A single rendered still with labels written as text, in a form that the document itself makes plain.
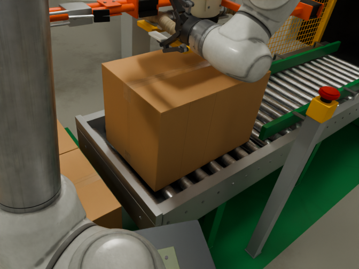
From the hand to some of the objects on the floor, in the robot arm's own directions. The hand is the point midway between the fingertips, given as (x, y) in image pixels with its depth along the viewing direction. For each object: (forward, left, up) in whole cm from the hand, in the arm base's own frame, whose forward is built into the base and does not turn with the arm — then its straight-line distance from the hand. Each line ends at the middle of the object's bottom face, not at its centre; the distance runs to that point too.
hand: (155, 11), depth 90 cm
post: (-35, -48, -123) cm, 137 cm away
